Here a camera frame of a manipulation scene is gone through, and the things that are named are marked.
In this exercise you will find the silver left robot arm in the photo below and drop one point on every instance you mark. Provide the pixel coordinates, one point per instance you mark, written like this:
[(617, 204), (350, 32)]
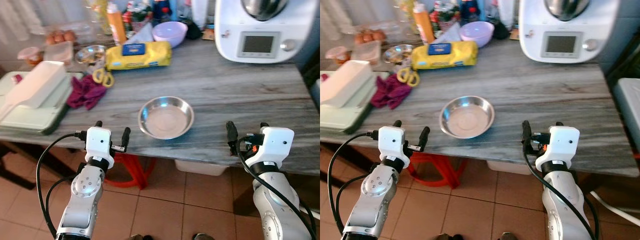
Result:
[(82, 200), (372, 200)]

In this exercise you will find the red plastic stool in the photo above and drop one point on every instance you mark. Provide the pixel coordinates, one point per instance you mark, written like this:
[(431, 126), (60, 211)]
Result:
[(435, 170), (132, 170)]

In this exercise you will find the purple cloth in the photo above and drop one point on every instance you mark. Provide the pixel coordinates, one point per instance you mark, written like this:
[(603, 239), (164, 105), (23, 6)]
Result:
[(391, 92), (86, 92)]

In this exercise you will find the large shallow steel bowl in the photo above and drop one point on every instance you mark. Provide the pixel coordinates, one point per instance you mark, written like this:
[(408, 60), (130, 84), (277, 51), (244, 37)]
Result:
[(467, 119), (166, 119)]

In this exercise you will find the pale green cutting board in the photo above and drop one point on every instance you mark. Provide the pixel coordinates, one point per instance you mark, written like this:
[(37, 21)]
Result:
[(340, 117), (30, 120)]

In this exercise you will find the small steel bowl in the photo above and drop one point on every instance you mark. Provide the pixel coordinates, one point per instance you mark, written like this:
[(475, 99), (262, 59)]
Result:
[(397, 53), (91, 54)]

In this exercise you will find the white plastic bin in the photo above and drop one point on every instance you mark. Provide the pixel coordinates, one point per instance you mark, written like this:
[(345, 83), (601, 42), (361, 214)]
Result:
[(627, 105)]

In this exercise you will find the small red object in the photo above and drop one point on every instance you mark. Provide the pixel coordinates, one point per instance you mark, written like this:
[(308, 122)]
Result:
[(17, 78), (323, 77)]

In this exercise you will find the clear lidded plastic container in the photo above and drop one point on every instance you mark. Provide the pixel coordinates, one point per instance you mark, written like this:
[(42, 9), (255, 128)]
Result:
[(59, 51), (366, 51)]

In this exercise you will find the yellow kitchen wipes pack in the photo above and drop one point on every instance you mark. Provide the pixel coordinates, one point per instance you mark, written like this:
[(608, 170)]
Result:
[(145, 59), (450, 59)]

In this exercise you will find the brown egg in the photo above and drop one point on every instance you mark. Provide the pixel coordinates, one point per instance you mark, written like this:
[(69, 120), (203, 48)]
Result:
[(378, 35), (70, 36), (51, 38), (60, 37), (369, 36), (360, 38)]

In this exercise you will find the small tub with red food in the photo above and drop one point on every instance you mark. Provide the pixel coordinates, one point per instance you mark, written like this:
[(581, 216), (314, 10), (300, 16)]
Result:
[(337, 55), (30, 56)]

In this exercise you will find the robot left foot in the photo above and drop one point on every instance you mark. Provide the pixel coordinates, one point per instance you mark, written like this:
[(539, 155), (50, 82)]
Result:
[(140, 237), (446, 237)]

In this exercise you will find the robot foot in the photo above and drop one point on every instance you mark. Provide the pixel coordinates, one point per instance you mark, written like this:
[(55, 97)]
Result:
[(446, 237), (506, 236), (202, 236), (140, 237)]

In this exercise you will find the white kitchen cooking machine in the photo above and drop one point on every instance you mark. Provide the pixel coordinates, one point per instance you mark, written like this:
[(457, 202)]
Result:
[(562, 30), (260, 30)]

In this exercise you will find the clear plastic egg carton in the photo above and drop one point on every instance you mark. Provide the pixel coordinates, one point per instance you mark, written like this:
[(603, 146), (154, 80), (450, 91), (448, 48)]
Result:
[(82, 30), (392, 29)]

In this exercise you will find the white paper sheet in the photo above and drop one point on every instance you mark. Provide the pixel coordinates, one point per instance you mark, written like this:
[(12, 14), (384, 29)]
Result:
[(448, 34), (142, 35)]

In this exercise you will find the orange squeeze bottle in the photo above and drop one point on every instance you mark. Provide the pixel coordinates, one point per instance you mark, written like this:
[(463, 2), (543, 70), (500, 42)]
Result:
[(423, 25), (116, 25)]

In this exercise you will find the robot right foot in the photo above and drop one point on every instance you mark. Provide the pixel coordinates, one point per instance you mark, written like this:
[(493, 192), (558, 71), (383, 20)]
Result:
[(202, 236), (506, 236)]

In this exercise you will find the lilac plastic bowl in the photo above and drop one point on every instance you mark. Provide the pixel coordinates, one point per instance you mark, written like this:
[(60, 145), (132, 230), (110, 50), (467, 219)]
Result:
[(476, 32), (170, 32)]

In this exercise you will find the red green snack bag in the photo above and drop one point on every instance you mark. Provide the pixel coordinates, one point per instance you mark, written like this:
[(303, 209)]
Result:
[(137, 12), (444, 12)]

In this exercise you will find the dark blue bottle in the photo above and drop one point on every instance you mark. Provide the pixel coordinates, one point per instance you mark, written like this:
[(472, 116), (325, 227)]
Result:
[(162, 10), (470, 10)]

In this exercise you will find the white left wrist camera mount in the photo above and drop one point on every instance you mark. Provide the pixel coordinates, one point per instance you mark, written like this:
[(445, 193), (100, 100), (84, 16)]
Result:
[(391, 142), (98, 142)]

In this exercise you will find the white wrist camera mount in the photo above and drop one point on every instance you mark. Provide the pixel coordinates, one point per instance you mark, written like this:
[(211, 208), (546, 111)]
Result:
[(564, 142), (98, 142), (391, 142), (275, 142)]

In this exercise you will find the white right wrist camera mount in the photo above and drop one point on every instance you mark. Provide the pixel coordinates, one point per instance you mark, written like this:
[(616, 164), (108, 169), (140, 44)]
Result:
[(275, 142), (564, 142)]

